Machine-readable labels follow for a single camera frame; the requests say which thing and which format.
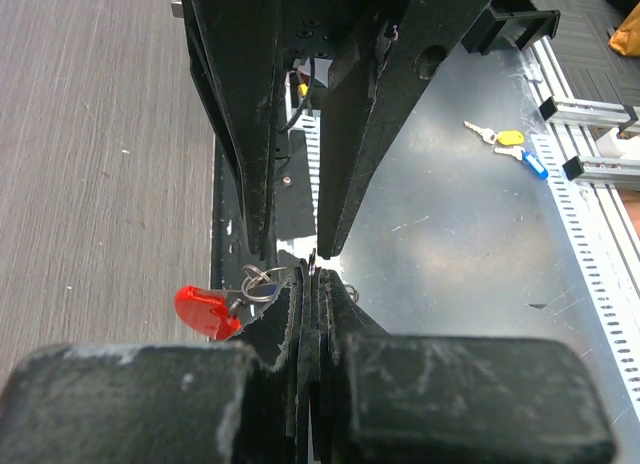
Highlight slotted cable duct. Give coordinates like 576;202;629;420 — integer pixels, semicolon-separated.
519;48;640;415

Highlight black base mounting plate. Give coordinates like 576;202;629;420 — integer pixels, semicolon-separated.
210;129;316;289

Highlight yellow tagged key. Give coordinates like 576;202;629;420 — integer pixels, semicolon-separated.
463;121;525;146

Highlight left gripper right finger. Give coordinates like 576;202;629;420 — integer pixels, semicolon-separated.
312;269;617;463

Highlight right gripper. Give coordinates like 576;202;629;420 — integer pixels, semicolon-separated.
181;0;492;258

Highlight red handled keyring with chain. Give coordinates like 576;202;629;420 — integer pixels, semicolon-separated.
173;248;361;342

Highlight blue tagged key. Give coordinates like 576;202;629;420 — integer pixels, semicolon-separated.
249;282;280;303
493;146;549;179

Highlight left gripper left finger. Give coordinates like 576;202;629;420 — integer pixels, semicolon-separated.
1;266;309;463

